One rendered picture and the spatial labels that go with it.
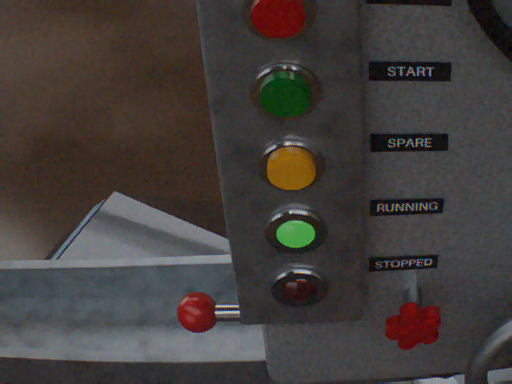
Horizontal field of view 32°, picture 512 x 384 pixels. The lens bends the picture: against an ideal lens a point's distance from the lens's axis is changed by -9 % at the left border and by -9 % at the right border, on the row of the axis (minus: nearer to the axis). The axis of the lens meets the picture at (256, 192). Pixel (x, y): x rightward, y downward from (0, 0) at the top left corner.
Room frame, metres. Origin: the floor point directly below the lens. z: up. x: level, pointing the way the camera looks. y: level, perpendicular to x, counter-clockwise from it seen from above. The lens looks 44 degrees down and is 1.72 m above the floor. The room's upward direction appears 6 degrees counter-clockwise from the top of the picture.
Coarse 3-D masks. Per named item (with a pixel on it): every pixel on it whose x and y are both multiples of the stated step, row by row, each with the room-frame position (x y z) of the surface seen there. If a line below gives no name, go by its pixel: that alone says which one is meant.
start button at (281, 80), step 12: (264, 84) 0.38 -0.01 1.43; (276, 84) 0.37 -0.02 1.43; (288, 84) 0.37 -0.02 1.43; (300, 84) 0.37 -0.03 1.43; (264, 96) 0.37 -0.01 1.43; (276, 96) 0.37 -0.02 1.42; (288, 96) 0.37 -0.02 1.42; (300, 96) 0.37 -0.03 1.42; (264, 108) 0.38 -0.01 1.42; (276, 108) 0.37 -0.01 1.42; (288, 108) 0.37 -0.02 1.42; (300, 108) 0.37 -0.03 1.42
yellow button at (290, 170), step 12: (276, 156) 0.38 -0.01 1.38; (288, 156) 0.37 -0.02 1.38; (300, 156) 0.37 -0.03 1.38; (276, 168) 0.37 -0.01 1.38; (288, 168) 0.37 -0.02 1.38; (300, 168) 0.37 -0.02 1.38; (312, 168) 0.37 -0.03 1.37; (276, 180) 0.37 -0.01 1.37; (288, 180) 0.37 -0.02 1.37; (300, 180) 0.37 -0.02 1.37; (312, 180) 0.37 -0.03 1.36
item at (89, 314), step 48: (0, 288) 0.59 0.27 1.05; (48, 288) 0.58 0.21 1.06; (96, 288) 0.58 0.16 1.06; (144, 288) 0.57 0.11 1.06; (192, 288) 0.57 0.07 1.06; (0, 336) 0.54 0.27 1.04; (48, 336) 0.53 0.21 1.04; (96, 336) 0.53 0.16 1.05; (144, 336) 0.52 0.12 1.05; (192, 336) 0.52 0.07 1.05; (240, 336) 0.51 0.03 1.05
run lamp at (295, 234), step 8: (288, 224) 0.38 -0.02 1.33; (296, 224) 0.38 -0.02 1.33; (304, 224) 0.38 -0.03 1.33; (280, 232) 0.38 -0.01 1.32; (288, 232) 0.37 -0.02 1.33; (296, 232) 0.37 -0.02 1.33; (304, 232) 0.37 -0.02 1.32; (312, 232) 0.38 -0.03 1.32; (280, 240) 0.38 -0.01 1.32; (288, 240) 0.37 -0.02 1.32; (296, 240) 0.37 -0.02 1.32; (304, 240) 0.37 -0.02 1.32; (312, 240) 0.38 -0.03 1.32
